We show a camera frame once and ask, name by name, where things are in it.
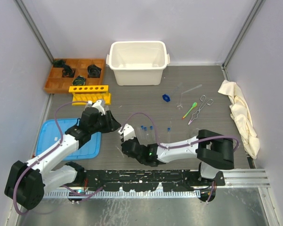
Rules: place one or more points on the green rainbow spoon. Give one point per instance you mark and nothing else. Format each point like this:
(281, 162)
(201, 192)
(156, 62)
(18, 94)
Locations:
(191, 108)

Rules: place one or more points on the blue plastic tray lid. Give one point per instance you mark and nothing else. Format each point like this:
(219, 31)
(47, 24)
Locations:
(50, 134)

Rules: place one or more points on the blue hexagonal cap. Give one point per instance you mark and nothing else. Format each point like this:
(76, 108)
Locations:
(166, 97)

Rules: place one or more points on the wooden compartment tray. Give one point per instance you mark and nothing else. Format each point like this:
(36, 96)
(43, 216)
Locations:
(55, 83)

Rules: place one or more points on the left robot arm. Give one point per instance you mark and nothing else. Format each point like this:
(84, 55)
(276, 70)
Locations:
(29, 181)

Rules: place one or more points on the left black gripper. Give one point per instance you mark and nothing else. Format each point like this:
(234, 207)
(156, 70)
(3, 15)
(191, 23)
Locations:
(111, 125)

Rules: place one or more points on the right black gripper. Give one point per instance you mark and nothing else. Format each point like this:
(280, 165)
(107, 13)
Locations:
(135, 139)

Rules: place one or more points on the aluminium rail frame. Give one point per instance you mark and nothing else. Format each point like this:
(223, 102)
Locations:
(233, 178)

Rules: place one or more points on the rolled tie dark green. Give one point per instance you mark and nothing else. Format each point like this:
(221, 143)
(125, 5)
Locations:
(58, 63)

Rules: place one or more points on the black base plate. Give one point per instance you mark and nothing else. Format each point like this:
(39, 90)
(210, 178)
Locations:
(145, 180)

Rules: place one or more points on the yellow test tube rack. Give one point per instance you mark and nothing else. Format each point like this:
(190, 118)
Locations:
(90, 93)

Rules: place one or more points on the rolled tie orange pattern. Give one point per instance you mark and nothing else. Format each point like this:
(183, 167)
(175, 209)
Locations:
(67, 72)

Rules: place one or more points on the cream cloth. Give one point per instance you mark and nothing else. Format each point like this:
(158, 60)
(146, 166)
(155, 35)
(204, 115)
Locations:
(241, 116)

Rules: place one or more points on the rolled tie yellow floral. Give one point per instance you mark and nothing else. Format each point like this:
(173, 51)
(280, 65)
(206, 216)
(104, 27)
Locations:
(79, 81)

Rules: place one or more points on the white plastic bin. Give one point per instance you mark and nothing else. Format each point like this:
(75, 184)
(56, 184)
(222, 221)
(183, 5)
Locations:
(138, 63)

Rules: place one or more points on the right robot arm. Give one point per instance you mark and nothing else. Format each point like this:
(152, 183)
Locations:
(215, 151)

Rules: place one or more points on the rolled tie brown blue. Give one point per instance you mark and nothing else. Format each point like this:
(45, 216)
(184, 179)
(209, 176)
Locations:
(93, 71)

